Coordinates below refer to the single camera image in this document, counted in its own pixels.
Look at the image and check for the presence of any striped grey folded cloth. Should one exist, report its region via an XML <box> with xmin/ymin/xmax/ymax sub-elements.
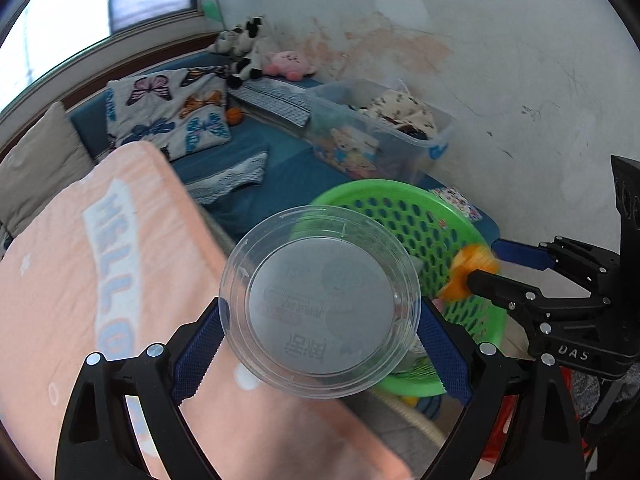
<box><xmin>229</xmin><ymin>78</ymin><xmax>311</xmax><ymax>128</ymax></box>

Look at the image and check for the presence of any green plastic trash basket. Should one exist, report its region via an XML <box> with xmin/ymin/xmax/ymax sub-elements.
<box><xmin>288</xmin><ymin>178</ymin><xmax>510</xmax><ymax>397</ymax></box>

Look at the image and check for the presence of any beige cushion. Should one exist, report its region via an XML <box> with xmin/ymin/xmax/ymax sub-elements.
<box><xmin>0</xmin><ymin>102</ymin><xmax>94</xmax><ymax>237</ymax></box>

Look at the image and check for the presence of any butterfly pillow right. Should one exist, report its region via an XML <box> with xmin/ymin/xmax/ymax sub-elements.
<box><xmin>105</xmin><ymin>66</ymin><xmax>231</xmax><ymax>162</ymax></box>

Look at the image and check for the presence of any clear plastic round lid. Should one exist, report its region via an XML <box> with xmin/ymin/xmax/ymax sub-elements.
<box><xmin>219</xmin><ymin>206</ymin><xmax>421</xmax><ymax>400</ymax></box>

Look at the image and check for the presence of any cow plush toy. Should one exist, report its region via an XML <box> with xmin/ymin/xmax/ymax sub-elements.
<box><xmin>207</xmin><ymin>15</ymin><xmax>267</xmax><ymax>90</ymax></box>

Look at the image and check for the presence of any blue sofa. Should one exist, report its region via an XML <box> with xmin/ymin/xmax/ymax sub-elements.
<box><xmin>67</xmin><ymin>52</ymin><xmax>500</xmax><ymax>244</ymax></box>

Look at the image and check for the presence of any pink hello blanket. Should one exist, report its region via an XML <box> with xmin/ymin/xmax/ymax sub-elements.
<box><xmin>1</xmin><ymin>142</ymin><xmax>411</xmax><ymax>479</ymax></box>

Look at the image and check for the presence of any small orange ball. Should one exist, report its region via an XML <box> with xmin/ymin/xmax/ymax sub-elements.
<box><xmin>226</xmin><ymin>107</ymin><xmax>244</xmax><ymax>127</ymax></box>

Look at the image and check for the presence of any white blue knitted cloth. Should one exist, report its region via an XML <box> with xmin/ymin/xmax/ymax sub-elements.
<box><xmin>186</xmin><ymin>152</ymin><xmax>268</xmax><ymax>205</ymax></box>

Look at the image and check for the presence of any window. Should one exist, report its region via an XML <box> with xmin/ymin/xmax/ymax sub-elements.
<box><xmin>1</xmin><ymin>0</ymin><xmax>195</xmax><ymax>107</ymax></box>

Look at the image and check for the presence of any clear plastic storage box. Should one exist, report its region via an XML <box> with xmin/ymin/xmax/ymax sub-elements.
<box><xmin>306</xmin><ymin>79</ymin><xmax>456</xmax><ymax>183</ymax></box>

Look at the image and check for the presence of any pink plush toy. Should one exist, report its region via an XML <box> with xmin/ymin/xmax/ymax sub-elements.
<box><xmin>262</xmin><ymin>51</ymin><xmax>316</xmax><ymax>81</ymax></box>

